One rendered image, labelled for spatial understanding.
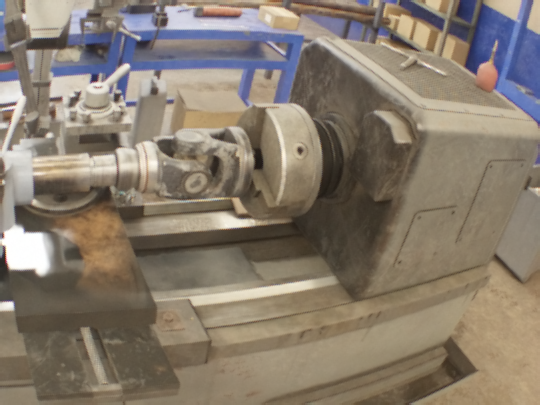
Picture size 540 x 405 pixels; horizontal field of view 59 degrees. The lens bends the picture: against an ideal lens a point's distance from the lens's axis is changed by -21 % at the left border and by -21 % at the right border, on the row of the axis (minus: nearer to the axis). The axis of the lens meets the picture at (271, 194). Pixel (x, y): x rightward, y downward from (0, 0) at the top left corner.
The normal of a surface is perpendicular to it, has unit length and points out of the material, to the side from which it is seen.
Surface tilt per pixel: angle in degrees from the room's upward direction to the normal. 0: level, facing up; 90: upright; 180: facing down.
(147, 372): 0
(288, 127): 27
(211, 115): 90
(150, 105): 90
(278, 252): 0
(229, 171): 90
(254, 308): 0
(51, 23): 90
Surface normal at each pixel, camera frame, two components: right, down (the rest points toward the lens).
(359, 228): -0.88, 0.07
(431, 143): 0.43, 0.56
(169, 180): 0.11, 0.55
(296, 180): 0.47, 0.37
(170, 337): 0.22, -0.83
